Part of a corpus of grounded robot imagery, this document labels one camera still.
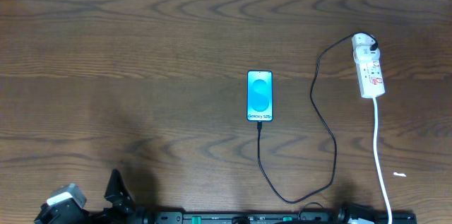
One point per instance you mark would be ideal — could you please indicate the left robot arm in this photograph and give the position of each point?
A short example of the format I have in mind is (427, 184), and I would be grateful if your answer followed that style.
(141, 217)

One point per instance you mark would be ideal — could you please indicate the white power strip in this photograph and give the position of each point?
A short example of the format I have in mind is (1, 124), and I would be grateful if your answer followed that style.
(369, 72)

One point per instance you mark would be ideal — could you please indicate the white USB charger plug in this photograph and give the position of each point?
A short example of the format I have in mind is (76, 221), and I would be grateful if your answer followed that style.
(362, 39)

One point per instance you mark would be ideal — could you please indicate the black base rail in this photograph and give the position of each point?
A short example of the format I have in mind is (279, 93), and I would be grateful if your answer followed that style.
(250, 218)

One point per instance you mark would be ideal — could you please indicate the Samsung Galaxy smartphone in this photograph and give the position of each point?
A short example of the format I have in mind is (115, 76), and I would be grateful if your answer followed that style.
(259, 106)

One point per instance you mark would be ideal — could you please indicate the small white paper scrap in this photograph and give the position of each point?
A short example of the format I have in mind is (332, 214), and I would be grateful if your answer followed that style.
(399, 174)

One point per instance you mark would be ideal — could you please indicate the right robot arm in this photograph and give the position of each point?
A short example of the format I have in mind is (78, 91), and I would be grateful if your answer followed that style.
(351, 213)

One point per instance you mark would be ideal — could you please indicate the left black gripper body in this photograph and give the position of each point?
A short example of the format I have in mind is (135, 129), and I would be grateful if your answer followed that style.
(115, 199)

